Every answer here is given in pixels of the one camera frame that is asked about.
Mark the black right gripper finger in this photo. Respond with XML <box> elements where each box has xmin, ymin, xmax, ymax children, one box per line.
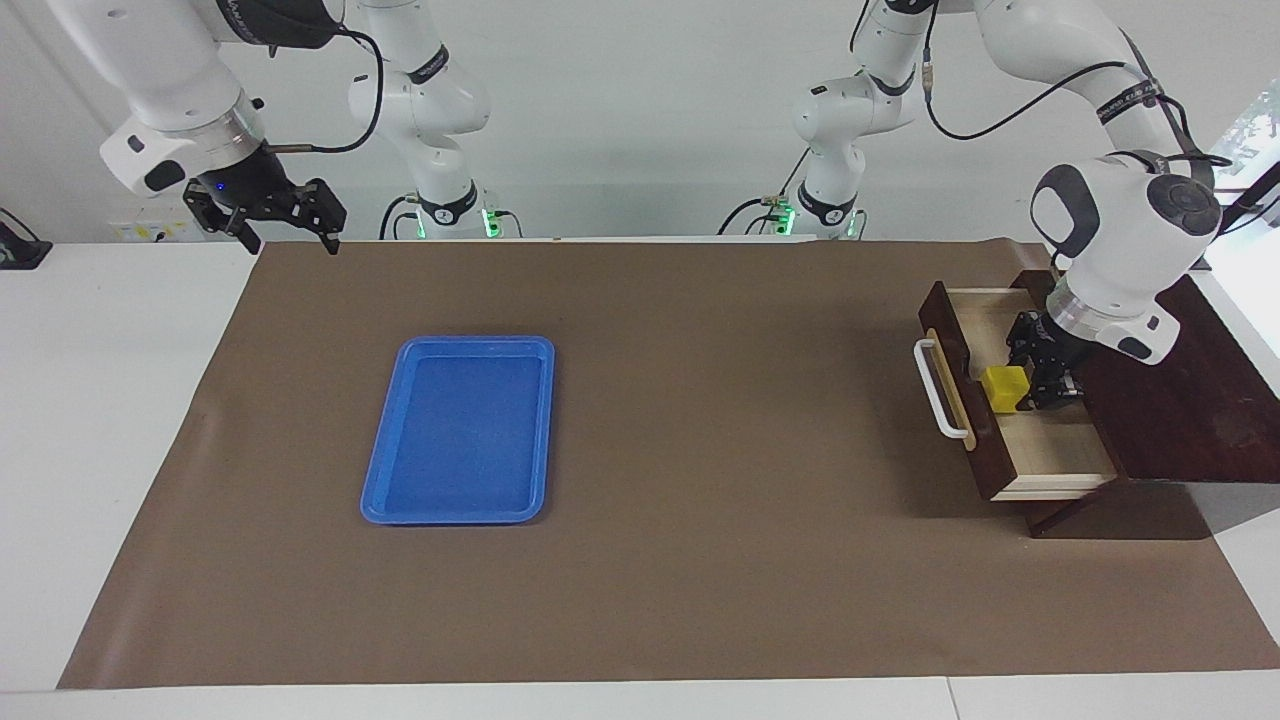
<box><xmin>288</xmin><ymin>177</ymin><xmax>349</xmax><ymax>257</ymax></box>
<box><xmin>184</xmin><ymin>195</ymin><xmax>264</xmax><ymax>257</ymax></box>

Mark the yellow cube block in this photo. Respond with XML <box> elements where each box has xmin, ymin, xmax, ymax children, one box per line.
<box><xmin>982</xmin><ymin>365</ymin><xmax>1032</xmax><ymax>415</ymax></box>

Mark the wooden drawer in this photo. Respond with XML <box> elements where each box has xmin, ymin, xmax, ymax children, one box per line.
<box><xmin>917</xmin><ymin>279</ymin><xmax>1128</xmax><ymax>504</ymax></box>

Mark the white drawer handle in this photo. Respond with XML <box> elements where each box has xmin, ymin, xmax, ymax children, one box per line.
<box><xmin>913</xmin><ymin>337</ymin><xmax>974</xmax><ymax>442</ymax></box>

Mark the dark wooden cabinet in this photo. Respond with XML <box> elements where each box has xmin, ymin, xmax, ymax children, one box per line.
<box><xmin>1015</xmin><ymin>268</ymin><xmax>1280</xmax><ymax>540</ymax></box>

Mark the black device on table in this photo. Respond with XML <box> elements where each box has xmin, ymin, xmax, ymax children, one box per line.
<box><xmin>0</xmin><ymin>207</ymin><xmax>54</xmax><ymax>270</ymax></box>

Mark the blue plastic tray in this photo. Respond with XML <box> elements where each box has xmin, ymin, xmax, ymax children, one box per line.
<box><xmin>359</xmin><ymin>334</ymin><xmax>557</xmax><ymax>528</ymax></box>

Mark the brown table mat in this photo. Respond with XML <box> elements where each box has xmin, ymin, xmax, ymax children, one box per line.
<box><xmin>56</xmin><ymin>237</ymin><xmax>1280</xmax><ymax>692</ymax></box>

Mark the black right base cable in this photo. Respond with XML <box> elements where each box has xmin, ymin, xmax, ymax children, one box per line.
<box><xmin>377</xmin><ymin>192</ymin><xmax>423</xmax><ymax>242</ymax></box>

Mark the black base cable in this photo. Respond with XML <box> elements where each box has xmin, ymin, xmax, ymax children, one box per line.
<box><xmin>716</xmin><ymin>148</ymin><xmax>813</xmax><ymax>238</ymax></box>
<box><xmin>377</xmin><ymin>192</ymin><xmax>423</xmax><ymax>242</ymax></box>

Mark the yellow labelled wall outlet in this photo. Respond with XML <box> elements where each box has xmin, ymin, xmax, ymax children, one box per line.
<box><xmin>108</xmin><ymin>219</ymin><xmax>193</xmax><ymax>244</ymax></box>

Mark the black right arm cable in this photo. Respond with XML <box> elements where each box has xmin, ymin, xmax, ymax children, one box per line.
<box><xmin>262</xmin><ymin>22</ymin><xmax>387</xmax><ymax>157</ymax></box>

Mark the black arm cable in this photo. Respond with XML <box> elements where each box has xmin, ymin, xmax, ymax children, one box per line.
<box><xmin>262</xmin><ymin>22</ymin><xmax>387</xmax><ymax>157</ymax></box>
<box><xmin>848</xmin><ymin>0</ymin><xmax>1238</xmax><ymax>206</ymax></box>

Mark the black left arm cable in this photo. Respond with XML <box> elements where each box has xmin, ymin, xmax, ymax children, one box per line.
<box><xmin>848</xmin><ymin>0</ymin><xmax>1238</xmax><ymax>206</ymax></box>

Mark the black camera stand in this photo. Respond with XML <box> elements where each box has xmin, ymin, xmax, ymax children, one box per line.
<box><xmin>1205</xmin><ymin>160</ymin><xmax>1280</xmax><ymax>273</ymax></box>

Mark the black left base cable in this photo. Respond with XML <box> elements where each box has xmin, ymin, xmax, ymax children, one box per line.
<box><xmin>716</xmin><ymin>148</ymin><xmax>813</xmax><ymax>238</ymax></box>

